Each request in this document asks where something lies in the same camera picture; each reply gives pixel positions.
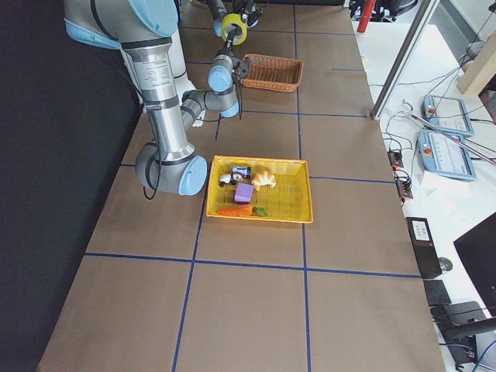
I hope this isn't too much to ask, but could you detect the brown wicker basket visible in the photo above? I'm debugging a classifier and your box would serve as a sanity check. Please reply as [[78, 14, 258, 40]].
[[242, 53, 304, 93]]

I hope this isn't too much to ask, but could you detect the panda figurine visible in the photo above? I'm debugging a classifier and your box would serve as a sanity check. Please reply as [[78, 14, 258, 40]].
[[219, 174, 243, 187]]

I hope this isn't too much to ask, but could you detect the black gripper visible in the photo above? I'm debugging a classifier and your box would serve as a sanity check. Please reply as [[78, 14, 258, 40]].
[[221, 42, 241, 68], [232, 0, 264, 19]]

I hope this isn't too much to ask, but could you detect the aluminium frame post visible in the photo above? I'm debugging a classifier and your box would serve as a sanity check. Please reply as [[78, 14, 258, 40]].
[[370, 0, 440, 121]]

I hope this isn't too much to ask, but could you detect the red cylinder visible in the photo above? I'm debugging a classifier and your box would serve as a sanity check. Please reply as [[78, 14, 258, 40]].
[[356, 0, 376, 33]]

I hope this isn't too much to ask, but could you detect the small black white can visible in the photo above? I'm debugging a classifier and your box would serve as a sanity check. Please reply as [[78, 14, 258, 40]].
[[232, 166, 252, 181]]

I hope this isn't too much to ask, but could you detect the black box white label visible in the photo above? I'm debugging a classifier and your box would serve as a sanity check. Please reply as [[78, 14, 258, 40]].
[[405, 217, 442, 279]]

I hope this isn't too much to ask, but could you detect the yellow plastic woven basket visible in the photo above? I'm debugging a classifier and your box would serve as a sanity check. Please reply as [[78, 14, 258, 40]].
[[206, 155, 313, 223]]

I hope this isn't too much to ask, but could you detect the black power strip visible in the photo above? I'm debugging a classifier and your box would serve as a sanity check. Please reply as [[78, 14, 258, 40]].
[[387, 150, 413, 203]]

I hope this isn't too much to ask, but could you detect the toy croissant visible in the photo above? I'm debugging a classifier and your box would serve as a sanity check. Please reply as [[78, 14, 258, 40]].
[[251, 170, 277, 191]]

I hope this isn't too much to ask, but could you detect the toy carrot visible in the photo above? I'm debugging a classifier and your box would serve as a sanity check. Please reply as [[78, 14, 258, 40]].
[[216, 205, 268, 217]]

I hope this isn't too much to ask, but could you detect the black monitor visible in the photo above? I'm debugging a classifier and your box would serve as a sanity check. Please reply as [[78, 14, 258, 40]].
[[454, 215, 495, 315]]

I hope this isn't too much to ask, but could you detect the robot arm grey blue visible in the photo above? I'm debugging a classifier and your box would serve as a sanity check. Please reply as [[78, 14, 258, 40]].
[[205, 0, 267, 36], [64, 1, 246, 195]]

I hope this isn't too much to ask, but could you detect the purple foam cube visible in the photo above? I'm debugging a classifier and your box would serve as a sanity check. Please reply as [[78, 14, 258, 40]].
[[234, 183, 254, 205]]

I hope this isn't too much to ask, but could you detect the far teach pendant tablet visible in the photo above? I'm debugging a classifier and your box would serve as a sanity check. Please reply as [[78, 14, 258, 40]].
[[422, 95, 474, 137]]

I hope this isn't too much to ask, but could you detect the yellow tape roll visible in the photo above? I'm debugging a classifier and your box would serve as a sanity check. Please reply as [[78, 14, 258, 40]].
[[221, 13, 248, 46]]

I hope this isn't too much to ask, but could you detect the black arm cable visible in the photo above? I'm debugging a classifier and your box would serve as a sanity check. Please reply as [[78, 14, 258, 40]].
[[199, 75, 245, 125]]

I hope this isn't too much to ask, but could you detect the teach pendant tablet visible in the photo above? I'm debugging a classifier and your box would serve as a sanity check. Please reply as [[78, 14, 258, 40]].
[[417, 129, 477, 181], [422, 95, 474, 137]]

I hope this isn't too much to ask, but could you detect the near teach pendant tablet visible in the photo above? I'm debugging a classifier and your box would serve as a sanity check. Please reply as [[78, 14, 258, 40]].
[[417, 129, 477, 181]]

